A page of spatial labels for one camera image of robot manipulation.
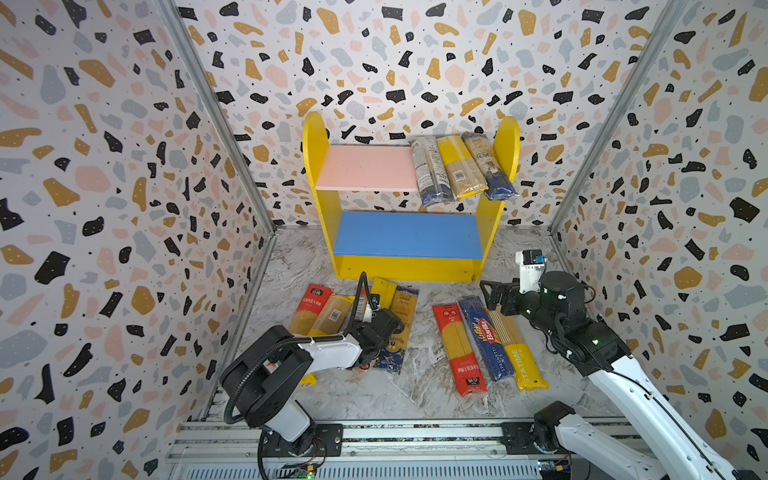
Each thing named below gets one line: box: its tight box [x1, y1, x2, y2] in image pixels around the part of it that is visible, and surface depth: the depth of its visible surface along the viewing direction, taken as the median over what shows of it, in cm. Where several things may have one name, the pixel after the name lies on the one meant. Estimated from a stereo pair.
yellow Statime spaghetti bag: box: [487, 305, 549, 391], surface depth 86 cm
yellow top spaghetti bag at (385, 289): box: [370, 276, 398, 309], surface depth 101 cm
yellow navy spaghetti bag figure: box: [461, 131, 520, 202], surface depth 75 cm
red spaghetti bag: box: [432, 303, 488, 397], surface depth 89 cm
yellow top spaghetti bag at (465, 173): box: [436, 134, 489, 199], surface depth 77 cm
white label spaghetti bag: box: [409, 135, 455, 207], surface depth 76 cm
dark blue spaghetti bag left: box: [376, 286, 419, 375], surface depth 94 cm
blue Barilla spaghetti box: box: [458, 295, 515, 382], surface depth 89 cm
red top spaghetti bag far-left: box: [288, 284, 334, 336], surface depth 97 cm
